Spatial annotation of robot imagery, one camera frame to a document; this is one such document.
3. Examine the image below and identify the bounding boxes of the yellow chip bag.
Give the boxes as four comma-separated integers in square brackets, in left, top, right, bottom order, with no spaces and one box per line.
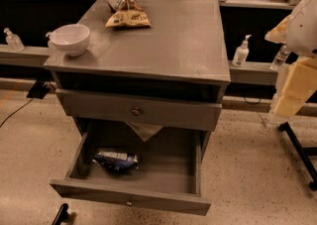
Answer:
[105,10,151,28]

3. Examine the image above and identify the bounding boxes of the clear plastic water bottle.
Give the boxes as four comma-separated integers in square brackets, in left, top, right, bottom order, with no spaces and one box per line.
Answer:
[269,45,290,70]

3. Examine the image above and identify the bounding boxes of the white pump lotion bottle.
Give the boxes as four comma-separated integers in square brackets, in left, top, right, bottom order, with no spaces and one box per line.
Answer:
[232,35,251,67]

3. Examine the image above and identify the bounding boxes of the black power adapter box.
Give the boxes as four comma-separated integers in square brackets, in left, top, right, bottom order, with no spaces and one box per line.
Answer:
[27,80,50,99]

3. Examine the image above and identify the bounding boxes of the white ceramic bowl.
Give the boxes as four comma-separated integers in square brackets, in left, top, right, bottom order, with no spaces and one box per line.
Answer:
[49,24,90,56]

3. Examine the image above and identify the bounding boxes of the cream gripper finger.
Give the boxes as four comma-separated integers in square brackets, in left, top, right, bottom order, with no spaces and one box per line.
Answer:
[272,56,317,118]
[264,15,291,44]

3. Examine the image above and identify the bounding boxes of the small pump bottle behind bowl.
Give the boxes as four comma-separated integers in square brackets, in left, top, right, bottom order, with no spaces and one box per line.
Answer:
[46,32,55,56]

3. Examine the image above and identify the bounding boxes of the black floor cable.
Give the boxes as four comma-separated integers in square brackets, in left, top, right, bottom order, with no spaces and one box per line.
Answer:
[0,97,34,129]

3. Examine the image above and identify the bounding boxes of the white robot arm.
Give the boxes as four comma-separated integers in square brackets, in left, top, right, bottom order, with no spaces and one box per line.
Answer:
[264,0,317,118]

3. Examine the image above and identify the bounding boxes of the open grey middle drawer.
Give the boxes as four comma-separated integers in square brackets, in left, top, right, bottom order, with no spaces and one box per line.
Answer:
[51,125,211,216]

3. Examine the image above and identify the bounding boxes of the clear pump sanitizer bottle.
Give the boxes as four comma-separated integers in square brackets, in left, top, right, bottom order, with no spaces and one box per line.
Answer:
[4,28,25,52]

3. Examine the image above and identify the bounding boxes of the grey wooden drawer cabinet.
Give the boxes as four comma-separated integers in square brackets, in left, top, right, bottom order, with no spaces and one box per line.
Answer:
[43,0,232,144]

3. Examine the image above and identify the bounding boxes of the blue potato chip bag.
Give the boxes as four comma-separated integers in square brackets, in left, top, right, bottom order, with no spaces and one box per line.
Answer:
[92,151,138,171]

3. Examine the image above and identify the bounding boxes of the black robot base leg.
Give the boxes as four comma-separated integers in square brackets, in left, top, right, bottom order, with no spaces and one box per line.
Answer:
[278,122,317,190]

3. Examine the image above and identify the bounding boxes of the closed grey top drawer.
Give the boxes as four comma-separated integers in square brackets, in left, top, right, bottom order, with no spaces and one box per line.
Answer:
[56,89,222,131]

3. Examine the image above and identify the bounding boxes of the black handle at bottom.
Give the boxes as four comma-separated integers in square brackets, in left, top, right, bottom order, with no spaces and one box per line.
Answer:
[52,203,69,225]

